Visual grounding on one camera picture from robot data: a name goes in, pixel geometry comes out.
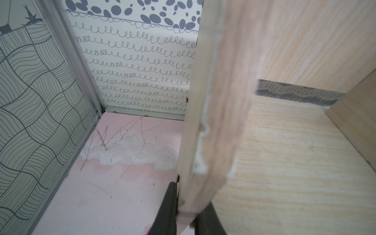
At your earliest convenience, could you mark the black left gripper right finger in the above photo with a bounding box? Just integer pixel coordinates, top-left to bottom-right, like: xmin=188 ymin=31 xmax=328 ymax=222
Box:
xmin=193 ymin=202 xmax=227 ymax=235

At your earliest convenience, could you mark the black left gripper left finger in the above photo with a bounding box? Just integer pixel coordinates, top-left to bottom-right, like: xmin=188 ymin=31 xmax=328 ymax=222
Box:
xmin=147 ymin=182 xmax=178 ymax=235

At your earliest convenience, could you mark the light wooden bookshelf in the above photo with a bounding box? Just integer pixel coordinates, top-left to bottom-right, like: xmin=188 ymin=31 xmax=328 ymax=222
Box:
xmin=177 ymin=1 xmax=376 ymax=235

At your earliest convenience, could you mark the pink floral table mat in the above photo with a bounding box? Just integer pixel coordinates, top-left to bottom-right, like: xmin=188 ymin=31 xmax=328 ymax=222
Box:
xmin=33 ymin=113 xmax=183 ymax=235

